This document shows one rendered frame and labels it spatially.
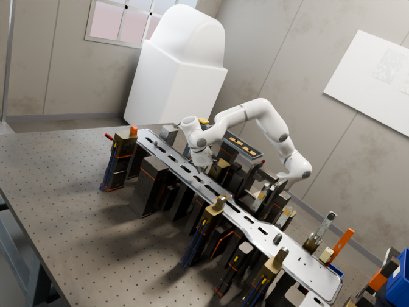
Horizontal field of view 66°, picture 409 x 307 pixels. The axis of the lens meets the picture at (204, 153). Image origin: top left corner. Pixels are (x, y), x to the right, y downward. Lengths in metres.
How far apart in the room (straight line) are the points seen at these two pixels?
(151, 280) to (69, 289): 0.34
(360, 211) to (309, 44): 1.99
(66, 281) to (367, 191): 3.22
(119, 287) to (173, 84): 2.47
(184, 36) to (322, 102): 1.74
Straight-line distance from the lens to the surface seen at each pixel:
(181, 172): 1.71
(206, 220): 1.46
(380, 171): 3.84
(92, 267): 1.52
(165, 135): 1.98
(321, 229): 1.63
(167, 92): 3.56
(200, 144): 1.41
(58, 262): 1.53
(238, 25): 4.61
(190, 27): 3.56
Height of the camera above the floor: 1.87
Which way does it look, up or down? 26 degrees down
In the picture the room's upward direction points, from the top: 23 degrees clockwise
